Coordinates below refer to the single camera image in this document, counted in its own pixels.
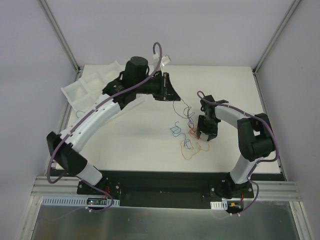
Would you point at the white cable duct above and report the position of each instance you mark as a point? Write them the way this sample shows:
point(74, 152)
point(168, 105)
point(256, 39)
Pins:
point(219, 205)
point(65, 201)

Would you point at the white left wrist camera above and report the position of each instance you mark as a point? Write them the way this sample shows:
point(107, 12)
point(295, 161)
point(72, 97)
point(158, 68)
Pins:
point(164, 60)

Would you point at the white foam compartment tray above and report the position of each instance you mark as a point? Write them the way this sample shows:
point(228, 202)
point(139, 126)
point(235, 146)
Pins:
point(85, 91)

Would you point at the aluminium front rail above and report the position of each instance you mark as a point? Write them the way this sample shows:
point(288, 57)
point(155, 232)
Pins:
point(286, 191)

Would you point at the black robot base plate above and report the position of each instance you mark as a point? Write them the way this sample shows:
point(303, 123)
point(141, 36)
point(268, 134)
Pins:
point(176, 190)

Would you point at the left white cable duct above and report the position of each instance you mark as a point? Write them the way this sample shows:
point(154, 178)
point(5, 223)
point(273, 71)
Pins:
point(65, 201)

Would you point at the aluminium frame post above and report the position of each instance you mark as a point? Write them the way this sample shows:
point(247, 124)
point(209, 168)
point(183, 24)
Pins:
point(59, 34)
point(276, 35)

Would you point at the left aluminium frame post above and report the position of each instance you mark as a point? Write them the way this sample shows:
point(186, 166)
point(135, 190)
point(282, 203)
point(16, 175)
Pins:
point(59, 34)

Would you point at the right aluminium frame post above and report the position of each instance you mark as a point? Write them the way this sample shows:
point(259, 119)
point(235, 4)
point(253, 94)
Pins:
point(276, 35)

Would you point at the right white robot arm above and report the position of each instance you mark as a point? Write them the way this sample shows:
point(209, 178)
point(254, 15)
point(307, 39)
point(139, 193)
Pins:
point(256, 140)

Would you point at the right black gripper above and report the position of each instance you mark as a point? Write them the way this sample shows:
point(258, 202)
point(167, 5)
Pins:
point(207, 129)

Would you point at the right white cable duct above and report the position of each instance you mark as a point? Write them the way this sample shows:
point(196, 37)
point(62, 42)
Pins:
point(219, 205)

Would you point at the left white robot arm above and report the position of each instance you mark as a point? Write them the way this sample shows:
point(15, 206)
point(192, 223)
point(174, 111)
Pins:
point(135, 79)

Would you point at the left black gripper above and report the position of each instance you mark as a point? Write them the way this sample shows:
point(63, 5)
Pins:
point(164, 86)

